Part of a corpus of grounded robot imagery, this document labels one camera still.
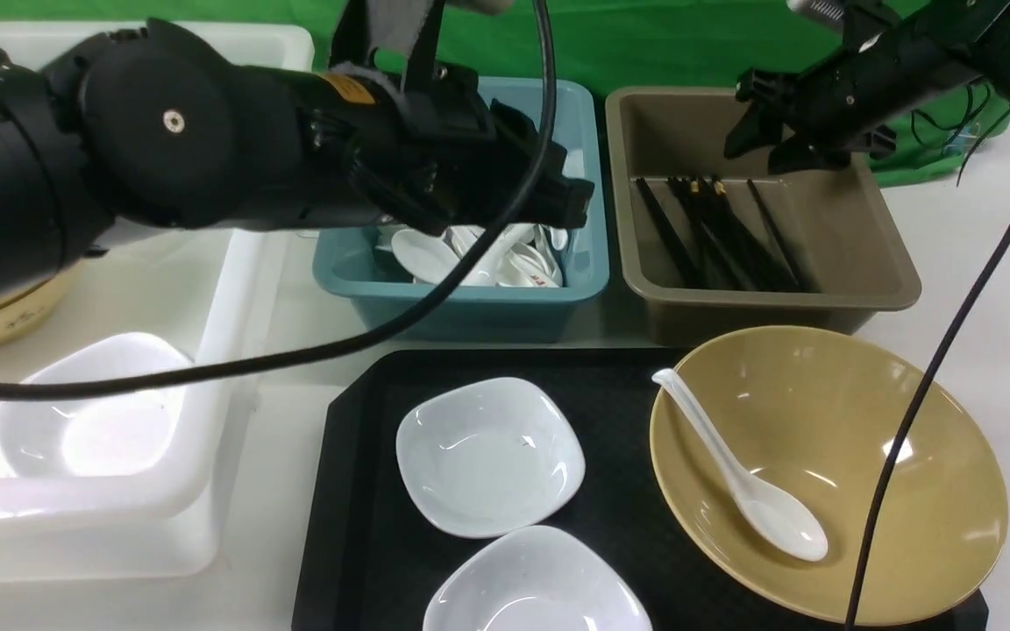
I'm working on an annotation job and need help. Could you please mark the black cable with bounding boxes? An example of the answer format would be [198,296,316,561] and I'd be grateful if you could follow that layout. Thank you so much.
[843,127,1010,631]
[0,0,557,402]

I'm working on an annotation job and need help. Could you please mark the green backdrop cloth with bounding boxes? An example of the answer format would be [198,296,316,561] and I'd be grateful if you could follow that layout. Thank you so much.
[0,1,1010,187]

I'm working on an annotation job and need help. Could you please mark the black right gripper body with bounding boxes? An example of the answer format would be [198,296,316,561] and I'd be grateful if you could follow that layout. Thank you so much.
[724,49,900,174]

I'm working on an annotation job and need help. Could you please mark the black chopsticks bundle in bin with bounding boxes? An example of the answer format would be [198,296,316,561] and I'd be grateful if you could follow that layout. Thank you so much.
[633,176,816,293]

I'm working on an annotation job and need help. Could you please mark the white square dish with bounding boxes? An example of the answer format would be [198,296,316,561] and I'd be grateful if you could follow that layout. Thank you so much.
[422,526,653,630]
[395,377,587,539]
[0,332,192,477]

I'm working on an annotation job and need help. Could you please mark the white spoon pile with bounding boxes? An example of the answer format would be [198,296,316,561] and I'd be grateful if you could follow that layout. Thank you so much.
[377,224,568,288]

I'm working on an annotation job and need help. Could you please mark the white square dish in tub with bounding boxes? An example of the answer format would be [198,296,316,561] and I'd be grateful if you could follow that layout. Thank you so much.
[0,332,192,477]

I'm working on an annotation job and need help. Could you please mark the white soup spoon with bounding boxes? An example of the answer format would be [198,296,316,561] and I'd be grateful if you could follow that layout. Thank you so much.
[652,369,829,563]

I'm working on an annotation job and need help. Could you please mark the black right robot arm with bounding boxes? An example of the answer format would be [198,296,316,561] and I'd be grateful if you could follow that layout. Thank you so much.
[724,1,1010,174]

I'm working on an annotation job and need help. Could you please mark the black cable right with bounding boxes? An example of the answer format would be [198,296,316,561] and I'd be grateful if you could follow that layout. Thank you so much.
[843,127,1010,631]

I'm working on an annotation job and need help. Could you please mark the tan noodle bowl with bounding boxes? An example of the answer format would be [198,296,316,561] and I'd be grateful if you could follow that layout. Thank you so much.
[649,326,1007,627]

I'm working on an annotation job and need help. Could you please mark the large white plastic tub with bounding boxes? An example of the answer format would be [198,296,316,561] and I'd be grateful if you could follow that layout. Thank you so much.
[0,24,316,581]

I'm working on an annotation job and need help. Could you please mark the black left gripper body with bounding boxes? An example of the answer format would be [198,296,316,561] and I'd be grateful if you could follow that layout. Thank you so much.
[295,65,594,235]

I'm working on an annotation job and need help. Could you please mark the brown plastic bin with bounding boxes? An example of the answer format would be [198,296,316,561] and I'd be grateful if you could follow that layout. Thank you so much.
[605,87,921,346]

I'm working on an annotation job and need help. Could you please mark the teal plastic bin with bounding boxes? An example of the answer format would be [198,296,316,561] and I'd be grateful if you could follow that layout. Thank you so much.
[312,80,612,343]

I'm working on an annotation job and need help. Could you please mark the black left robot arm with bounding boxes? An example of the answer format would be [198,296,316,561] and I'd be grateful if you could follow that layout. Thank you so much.
[0,1,538,298]

